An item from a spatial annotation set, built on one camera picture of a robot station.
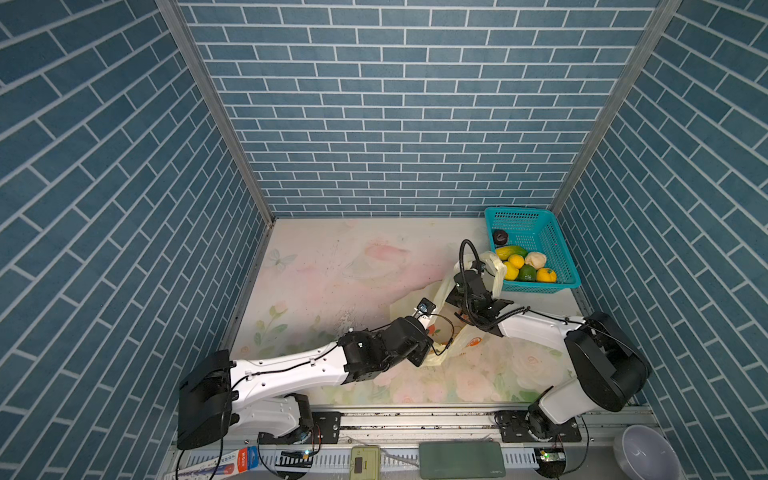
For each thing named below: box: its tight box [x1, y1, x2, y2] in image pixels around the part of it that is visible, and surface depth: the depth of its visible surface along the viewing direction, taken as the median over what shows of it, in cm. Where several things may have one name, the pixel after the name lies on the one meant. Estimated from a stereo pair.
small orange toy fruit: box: [536, 268, 557, 283], surface depth 101 cm
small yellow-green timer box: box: [349, 445, 381, 480], surface depth 69 cm
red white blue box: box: [164, 446, 260, 480], surface depth 69 cm
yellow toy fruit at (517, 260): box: [508, 254, 525, 269], surface depth 104 cm
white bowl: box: [613, 424, 683, 480], surface depth 68 cm
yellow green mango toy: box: [496, 246, 529, 261], surface depth 107 cm
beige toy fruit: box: [524, 251, 547, 270], surface depth 104 cm
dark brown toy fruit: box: [493, 229, 508, 245], surface depth 112 cm
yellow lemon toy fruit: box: [504, 261, 519, 281], surface depth 101 cm
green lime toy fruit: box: [518, 264, 537, 282], surface depth 101 cm
